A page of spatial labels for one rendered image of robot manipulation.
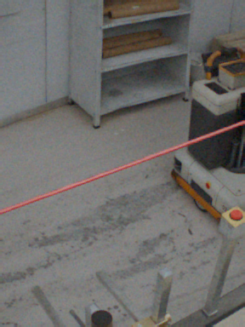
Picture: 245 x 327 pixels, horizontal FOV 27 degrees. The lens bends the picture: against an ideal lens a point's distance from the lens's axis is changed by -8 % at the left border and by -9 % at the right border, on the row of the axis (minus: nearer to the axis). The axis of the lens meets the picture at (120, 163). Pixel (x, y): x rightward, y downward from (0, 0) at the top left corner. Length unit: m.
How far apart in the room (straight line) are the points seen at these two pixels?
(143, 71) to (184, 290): 2.34
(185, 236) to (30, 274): 0.99
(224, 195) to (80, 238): 0.89
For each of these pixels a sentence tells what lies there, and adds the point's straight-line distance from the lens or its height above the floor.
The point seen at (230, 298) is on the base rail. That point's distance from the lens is 2.07.
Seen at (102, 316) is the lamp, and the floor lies 1.11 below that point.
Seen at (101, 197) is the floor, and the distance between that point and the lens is 3.53.
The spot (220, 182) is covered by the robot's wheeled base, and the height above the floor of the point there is 0.28.
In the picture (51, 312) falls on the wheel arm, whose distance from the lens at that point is 1.78.
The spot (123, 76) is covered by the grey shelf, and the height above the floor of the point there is 0.14.
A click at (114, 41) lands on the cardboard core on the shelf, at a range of 4.19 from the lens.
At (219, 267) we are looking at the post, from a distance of 1.78.
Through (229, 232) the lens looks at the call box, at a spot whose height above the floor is 1.18.
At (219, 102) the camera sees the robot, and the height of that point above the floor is 0.79.
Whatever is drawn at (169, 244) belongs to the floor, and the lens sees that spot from 3.23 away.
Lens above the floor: 2.29
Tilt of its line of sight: 37 degrees down
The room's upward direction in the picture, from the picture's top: 2 degrees clockwise
